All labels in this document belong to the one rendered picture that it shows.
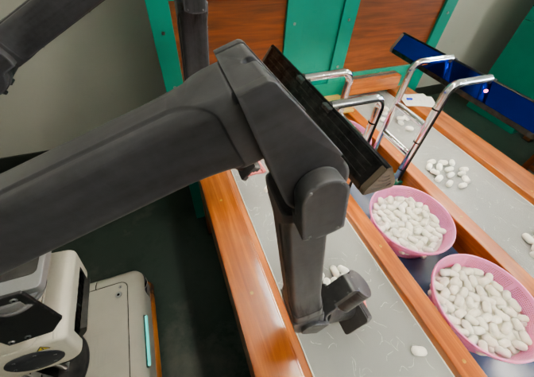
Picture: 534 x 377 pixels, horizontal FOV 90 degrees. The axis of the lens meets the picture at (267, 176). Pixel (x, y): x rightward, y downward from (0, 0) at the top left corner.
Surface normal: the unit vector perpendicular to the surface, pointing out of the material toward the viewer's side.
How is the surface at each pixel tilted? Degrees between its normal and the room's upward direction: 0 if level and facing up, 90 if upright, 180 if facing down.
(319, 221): 86
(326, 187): 86
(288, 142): 86
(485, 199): 0
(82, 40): 90
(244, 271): 0
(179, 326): 0
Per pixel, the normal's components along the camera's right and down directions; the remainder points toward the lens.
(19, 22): 0.36, 0.63
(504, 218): 0.05, -0.69
